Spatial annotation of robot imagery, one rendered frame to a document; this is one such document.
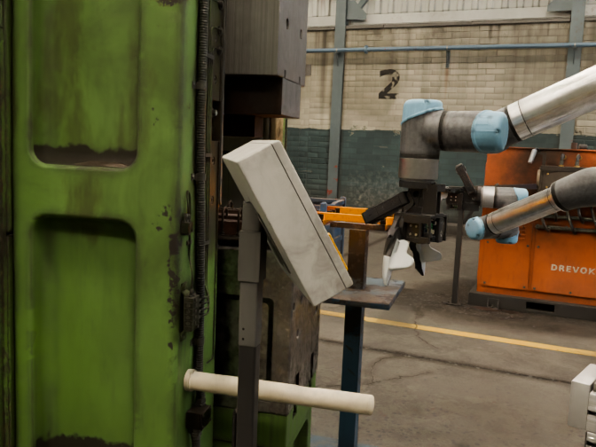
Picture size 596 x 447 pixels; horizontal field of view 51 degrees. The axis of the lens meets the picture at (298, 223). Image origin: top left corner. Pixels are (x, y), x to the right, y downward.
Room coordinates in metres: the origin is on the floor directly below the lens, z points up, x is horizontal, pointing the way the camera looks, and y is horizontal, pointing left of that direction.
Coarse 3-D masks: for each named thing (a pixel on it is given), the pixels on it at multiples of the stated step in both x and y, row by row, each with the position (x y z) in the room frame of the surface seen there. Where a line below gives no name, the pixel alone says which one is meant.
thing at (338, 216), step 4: (320, 212) 2.13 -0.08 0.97; (324, 212) 2.13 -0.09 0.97; (328, 212) 2.14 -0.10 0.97; (324, 216) 2.11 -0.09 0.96; (328, 216) 2.11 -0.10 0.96; (332, 216) 2.10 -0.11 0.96; (336, 216) 2.10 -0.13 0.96; (340, 216) 2.10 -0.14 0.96; (344, 216) 2.09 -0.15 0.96; (348, 216) 2.09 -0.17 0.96; (352, 216) 2.08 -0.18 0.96; (356, 216) 2.08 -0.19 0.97; (360, 216) 2.07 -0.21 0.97; (336, 220) 2.10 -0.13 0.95; (340, 220) 2.10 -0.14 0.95; (344, 220) 2.09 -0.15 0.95; (348, 220) 2.09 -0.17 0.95; (352, 220) 2.08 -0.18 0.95; (356, 220) 2.08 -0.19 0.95; (360, 220) 2.07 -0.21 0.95; (388, 220) 2.04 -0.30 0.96; (392, 220) 2.04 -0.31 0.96
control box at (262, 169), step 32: (224, 160) 1.29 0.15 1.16; (256, 160) 1.03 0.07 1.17; (288, 160) 1.04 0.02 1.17; (256, 192) 1.03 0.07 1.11; (288, 192) 1.04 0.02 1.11; (288, 224) 1.04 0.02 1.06; (320, 224) 1.05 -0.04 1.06; (288, 256) 1.04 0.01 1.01; (320, 256) 1.05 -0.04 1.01; (320, 288) 1.05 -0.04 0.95
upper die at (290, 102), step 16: (224, 80) 1.70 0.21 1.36; (240, 80) 1.69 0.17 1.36; (256, 80) 1.68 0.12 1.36; (272, 80) 1.67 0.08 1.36; (224, 96) 1.70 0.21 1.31; (240, 96) 1.69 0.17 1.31; (256, 96) 1.68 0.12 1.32; (272, 96) 1.67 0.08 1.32; (288, 96) 1.73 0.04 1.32; (224, 112) 1.70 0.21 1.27; (240, 112) 1.69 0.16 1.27; (256, 112) 1.68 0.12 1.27; (272, 112) 1.67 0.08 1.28; (288, 112) 1.74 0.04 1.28
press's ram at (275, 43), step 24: (240, 0) 1.64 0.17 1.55; (264, 0) 1.63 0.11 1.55; (288, 0) 1.69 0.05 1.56; (240, 24) 1.64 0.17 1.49; (264, 24) 1.63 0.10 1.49; (288, 24) 1.70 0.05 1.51; (240, 48) 1.64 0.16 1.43; (264, 48) 1.63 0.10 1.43; (288, 48) 1.71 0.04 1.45; (240, 72) 1.64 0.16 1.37; (264, 72) 1.63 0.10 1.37; (288, 72) 1.72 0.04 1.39
